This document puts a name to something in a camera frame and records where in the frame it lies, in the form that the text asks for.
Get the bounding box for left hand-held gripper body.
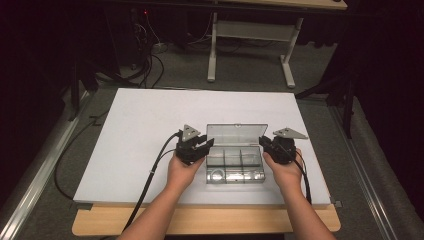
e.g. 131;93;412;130
175;124;205;166

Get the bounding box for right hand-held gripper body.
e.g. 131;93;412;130
270;127;309;165

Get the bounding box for clear plastic compartment box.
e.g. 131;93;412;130
205;123;269;185

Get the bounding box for person's right hand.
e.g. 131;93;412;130
262;150;305;198

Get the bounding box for person's left hand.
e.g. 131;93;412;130
166;153;206;195

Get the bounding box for black metal stand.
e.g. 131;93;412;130
294;74;356;140
67;58;100;122

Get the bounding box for wooden table board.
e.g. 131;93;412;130
71;203;342;237

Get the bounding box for white power strip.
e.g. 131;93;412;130
152;42;169;55

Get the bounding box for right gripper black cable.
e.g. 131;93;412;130
293;149;313;205

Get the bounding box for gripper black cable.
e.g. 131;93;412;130
122;131;184;233
293;149;313;205

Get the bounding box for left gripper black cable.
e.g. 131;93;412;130
122;131;184;233

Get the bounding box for metal floor rail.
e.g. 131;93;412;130
328;105;398;240
0;89;95;240

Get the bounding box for bundle of black cables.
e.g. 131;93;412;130
94;19;166;90

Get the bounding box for white metal desk frame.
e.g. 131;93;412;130
206;12;305;89

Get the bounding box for black floor cable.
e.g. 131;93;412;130
53;118;98;202

